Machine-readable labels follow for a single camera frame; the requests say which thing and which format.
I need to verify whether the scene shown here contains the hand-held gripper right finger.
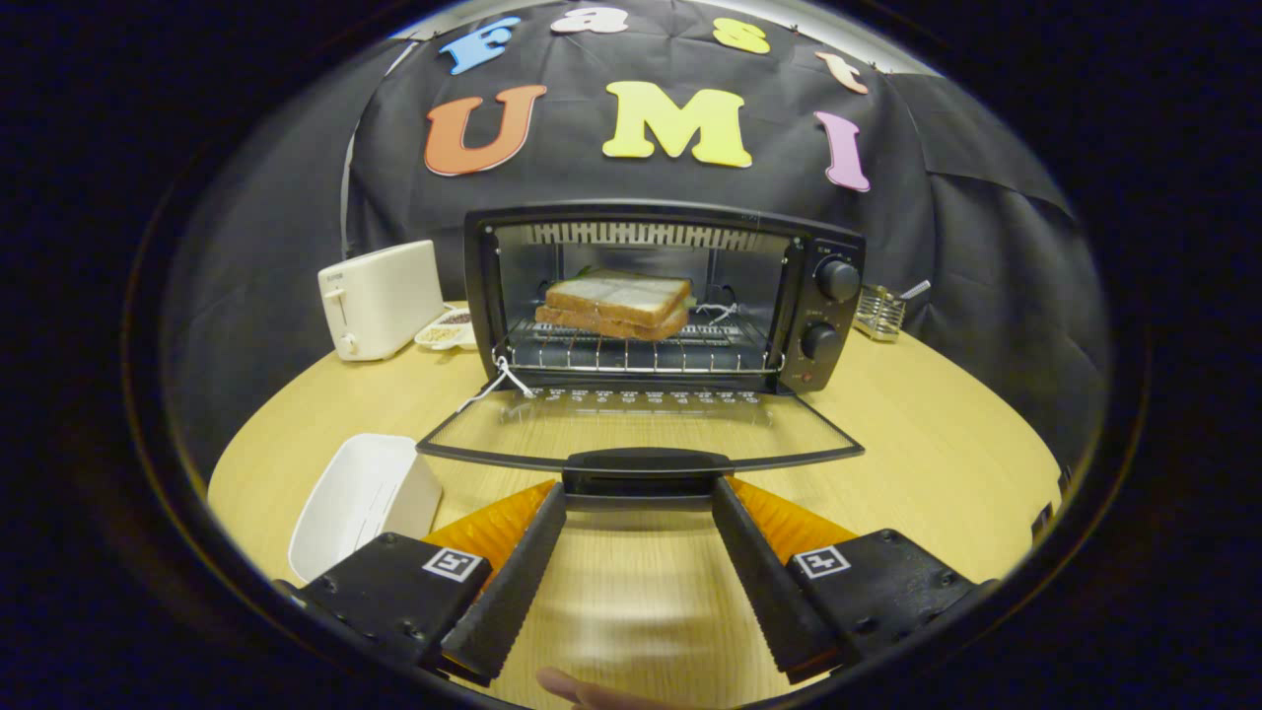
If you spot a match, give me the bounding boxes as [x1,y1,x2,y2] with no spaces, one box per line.
[710,477,993,685]

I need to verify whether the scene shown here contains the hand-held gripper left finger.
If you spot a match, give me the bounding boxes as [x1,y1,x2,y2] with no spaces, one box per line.
[293,480,568,687]

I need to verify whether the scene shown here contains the black toaster oven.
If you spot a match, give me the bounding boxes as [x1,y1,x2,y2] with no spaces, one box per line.
[416,200,869,499]

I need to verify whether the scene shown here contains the toasted sandwich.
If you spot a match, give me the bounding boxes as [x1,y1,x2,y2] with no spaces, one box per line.
[534,268,696,342]

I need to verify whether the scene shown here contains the white pop-up toaster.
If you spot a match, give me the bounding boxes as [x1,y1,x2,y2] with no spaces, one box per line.
[317,240,447,363]

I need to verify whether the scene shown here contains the white plastic tray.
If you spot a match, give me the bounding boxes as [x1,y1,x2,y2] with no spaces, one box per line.
[288,433,445,584]

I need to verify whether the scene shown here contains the small white seed dish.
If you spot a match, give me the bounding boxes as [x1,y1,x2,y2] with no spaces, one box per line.
[414,308,479,352]

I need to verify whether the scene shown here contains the wire basket with utensil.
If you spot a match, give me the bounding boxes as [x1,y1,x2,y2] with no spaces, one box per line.
[853,279,933,343]

